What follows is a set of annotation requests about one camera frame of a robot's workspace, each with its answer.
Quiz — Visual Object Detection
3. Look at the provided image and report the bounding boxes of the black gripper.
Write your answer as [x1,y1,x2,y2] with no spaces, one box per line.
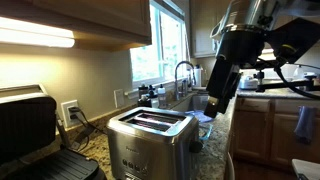
[203,54,242,119]

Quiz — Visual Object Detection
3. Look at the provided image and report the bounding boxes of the rectangular glass bowl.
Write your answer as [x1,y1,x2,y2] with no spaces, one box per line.
[184,109,214,142]

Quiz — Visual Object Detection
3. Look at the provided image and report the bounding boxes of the stainless steel two-slot toaster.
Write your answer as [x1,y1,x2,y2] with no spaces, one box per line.
[106,106,203,180]

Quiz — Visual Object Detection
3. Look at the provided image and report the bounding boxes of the steel kitchen sink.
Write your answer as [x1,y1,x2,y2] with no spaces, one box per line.
[171,94,211,113]

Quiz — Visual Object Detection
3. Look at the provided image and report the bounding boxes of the white paper towel roll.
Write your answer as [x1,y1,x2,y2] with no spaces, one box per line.
[193,64,204,88]

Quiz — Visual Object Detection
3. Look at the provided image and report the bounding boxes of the white countertop pot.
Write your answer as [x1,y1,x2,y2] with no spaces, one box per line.
[238,75,259,90]

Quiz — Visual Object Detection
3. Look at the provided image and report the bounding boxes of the chrome arched faucet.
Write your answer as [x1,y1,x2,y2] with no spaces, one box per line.
[173,60,198,101]

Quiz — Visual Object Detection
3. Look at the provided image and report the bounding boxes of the wooden base cabinets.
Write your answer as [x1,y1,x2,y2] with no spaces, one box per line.
[231,96,320,171]

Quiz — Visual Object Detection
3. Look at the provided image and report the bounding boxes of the clear bottle with white cap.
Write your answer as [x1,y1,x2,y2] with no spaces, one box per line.
[157,83,168,108]

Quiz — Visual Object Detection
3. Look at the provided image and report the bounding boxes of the white bottle with black cap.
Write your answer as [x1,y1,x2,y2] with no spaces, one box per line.
[148,85,160,109]

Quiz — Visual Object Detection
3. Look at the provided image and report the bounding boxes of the black container on sill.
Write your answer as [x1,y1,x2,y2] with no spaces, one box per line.
[138,83,149,98]

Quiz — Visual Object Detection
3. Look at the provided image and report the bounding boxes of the long under-cabinet light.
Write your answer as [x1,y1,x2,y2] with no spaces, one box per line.
[260,48,278,62]

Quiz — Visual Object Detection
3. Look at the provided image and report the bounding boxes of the bright kitchen window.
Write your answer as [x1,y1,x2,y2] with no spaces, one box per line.
[129,0,188,88]

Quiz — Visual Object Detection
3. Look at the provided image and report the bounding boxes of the blue hanging towel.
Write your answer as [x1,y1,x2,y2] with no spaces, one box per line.
[293,105,317,145]

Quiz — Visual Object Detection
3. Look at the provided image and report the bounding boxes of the wooden upper cabinet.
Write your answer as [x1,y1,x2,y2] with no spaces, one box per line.
[0,0,153,52]

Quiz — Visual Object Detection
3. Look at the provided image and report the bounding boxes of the black panini grill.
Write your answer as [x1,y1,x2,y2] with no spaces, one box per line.
[0,83,108,180]

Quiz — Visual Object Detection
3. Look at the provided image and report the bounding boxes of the under-cabinet light strip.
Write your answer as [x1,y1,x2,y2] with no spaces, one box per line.
[0,16,76,49]

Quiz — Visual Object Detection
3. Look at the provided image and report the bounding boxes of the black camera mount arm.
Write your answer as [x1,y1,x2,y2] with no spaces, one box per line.
[255,70,320,93]

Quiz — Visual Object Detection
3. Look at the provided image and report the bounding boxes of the wooden corner wall cabinet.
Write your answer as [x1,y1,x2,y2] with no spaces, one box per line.
[189,0,219,59]

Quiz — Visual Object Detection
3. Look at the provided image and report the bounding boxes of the white wall switch plate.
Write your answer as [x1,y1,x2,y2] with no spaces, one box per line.
[113,88,126,109]

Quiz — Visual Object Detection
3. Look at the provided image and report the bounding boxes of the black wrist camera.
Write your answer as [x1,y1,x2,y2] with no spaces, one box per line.
[264,17,320,66]

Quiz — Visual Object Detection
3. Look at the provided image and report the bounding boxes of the black plug with cable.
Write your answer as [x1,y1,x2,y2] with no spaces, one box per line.
[68,106,108,153]

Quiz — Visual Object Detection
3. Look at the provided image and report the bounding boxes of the white wall outlet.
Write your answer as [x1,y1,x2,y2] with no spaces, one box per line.
[60,99,82,129]

